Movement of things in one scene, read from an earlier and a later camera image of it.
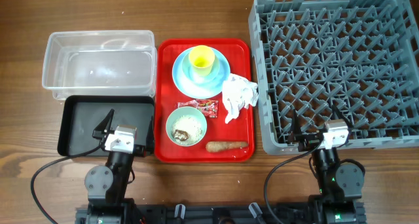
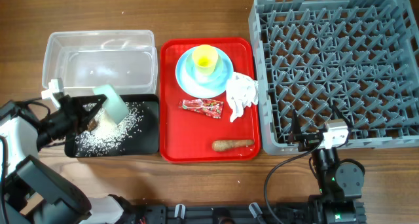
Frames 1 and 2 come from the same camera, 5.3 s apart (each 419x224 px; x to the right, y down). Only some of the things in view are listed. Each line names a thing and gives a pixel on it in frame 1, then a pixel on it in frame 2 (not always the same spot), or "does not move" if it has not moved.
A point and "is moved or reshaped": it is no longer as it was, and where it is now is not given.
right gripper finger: x=295 y=127 does not move
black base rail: x=340 y=213 does not move
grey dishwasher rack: x=356 y=50 does not move
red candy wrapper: x=208 y=107 is moved or reshaped
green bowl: x=186 y=126 → x=114 y=106
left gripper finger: x=150 y=138 → x=85 y=118
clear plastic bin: x=100 y=63 does not move
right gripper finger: x=337 y=114 does not move
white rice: x=190 y=126 → x=106 y=136
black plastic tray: x=79 y=116 does not move
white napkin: x=237 y=92 is moved or reshaped
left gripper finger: x=102 y=130 → x=91 y=103
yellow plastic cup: x=201 y=57 is moved or reshaped
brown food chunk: x=181 y=135 → x=92 y=125
